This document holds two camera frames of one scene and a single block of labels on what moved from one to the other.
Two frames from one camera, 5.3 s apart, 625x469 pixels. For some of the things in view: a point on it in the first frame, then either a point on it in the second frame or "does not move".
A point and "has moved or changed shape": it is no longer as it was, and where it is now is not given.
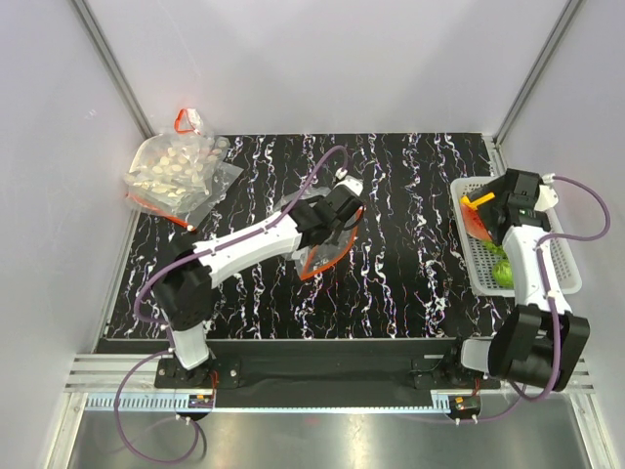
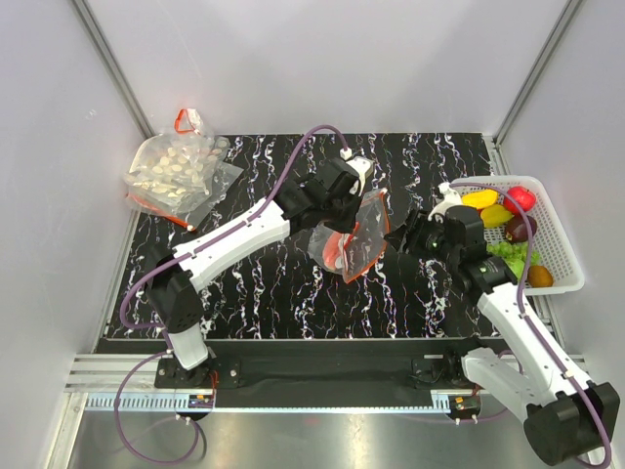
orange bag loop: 178,121 does not move
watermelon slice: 474,225 has moved or changed shape
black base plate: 317,365 does not move
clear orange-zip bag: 320,255 has moved or changed shape
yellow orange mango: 476,202 does not move
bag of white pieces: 181,175 does not move
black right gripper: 484,208 to 421,223
